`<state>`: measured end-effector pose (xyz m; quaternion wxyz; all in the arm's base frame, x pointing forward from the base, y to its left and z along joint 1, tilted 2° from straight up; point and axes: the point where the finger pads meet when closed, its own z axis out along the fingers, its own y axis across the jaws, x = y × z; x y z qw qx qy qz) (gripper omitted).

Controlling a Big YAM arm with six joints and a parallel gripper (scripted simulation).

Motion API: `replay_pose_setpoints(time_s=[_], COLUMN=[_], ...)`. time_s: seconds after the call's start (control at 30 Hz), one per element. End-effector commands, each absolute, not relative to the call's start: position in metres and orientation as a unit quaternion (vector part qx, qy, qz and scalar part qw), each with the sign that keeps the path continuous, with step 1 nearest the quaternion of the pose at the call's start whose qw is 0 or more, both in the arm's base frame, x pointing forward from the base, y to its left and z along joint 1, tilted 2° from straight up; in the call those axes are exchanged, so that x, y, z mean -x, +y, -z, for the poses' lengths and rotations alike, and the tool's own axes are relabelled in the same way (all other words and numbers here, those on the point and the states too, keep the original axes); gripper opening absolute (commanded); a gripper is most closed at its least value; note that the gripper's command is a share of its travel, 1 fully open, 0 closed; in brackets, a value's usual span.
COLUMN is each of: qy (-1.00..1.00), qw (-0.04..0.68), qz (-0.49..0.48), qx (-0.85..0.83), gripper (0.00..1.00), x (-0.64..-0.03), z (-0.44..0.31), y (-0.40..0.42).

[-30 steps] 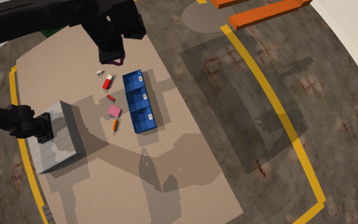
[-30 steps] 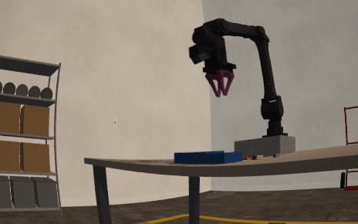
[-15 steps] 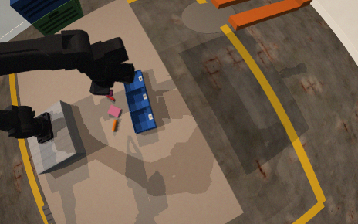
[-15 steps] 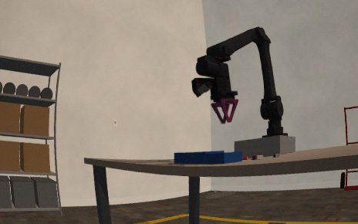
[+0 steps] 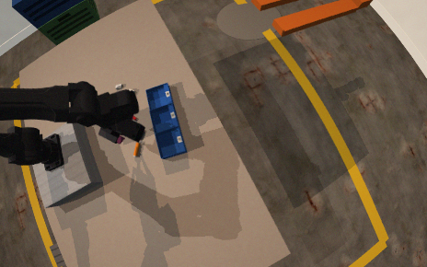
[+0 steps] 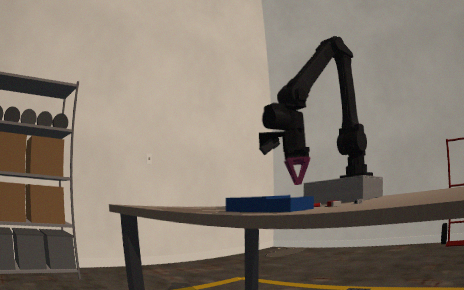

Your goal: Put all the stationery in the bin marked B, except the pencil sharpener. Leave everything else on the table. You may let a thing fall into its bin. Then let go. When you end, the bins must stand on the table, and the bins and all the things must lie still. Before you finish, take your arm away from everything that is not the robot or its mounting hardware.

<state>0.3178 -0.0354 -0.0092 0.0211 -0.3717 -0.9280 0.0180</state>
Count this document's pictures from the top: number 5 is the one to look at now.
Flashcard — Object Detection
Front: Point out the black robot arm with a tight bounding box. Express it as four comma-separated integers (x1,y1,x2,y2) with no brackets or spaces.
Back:
0,81,145,171

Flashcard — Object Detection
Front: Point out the orange aa battery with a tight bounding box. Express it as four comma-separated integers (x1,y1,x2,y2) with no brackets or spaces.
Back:
133,143,140,157

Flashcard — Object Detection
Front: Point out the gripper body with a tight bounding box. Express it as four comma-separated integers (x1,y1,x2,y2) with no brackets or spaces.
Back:
98,115,132,144

